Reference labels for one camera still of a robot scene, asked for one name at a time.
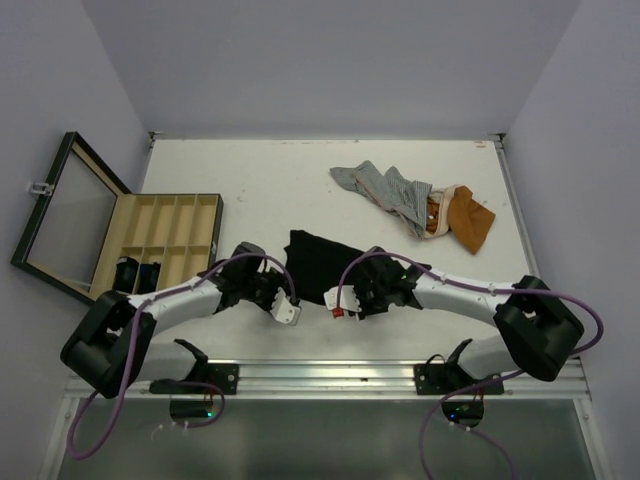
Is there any orange underwear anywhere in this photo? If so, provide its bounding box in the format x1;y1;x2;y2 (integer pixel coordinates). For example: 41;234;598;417
422;185;496;255

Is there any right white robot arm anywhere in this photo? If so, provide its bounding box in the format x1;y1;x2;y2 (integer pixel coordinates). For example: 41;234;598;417
347;260;584;393

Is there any wooden compartment organizer box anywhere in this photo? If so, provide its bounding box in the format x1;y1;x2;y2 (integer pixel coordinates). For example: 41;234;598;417
88;193;224;300

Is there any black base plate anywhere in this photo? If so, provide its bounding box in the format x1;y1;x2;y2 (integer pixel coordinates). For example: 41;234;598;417
149;363;239;395
413;354;493;395

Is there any black underwear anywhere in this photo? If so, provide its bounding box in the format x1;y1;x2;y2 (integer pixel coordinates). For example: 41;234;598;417
284;230;363;305
113;256;139;293
136;262;161;294

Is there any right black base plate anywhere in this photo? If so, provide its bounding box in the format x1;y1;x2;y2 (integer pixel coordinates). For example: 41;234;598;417
413;354;493;395

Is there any rolled black underwear in box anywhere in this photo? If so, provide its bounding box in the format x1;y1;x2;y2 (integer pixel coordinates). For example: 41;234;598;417
113;256;139;293

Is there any glass box lid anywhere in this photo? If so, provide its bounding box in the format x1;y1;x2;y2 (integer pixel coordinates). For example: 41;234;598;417
10;131;132;305

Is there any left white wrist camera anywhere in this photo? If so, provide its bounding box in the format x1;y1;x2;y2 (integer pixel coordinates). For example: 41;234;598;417
270;291;302;326

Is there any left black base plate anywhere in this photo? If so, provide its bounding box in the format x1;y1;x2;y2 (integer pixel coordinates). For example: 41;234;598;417
149;363;239;395

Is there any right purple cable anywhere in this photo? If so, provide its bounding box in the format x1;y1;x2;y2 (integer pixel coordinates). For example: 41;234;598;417
337;249;605;480

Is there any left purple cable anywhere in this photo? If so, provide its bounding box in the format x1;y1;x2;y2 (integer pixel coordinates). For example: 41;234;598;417
66;252;300;460

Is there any grey striped underwear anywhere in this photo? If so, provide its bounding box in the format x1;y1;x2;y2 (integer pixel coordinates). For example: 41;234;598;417
329;160;433;238

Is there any white wall latch clip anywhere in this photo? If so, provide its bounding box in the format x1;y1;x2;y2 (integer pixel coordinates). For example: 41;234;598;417
27;182;55;196

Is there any aluminium mounting rail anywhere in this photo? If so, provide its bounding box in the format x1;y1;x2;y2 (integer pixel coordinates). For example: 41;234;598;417
64;358;586;401

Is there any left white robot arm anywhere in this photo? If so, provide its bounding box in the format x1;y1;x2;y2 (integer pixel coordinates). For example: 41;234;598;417
60;242;301;399

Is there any purple cable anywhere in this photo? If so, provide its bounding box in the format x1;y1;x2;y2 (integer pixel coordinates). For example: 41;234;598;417
337;249;605;480
66;252;300;460

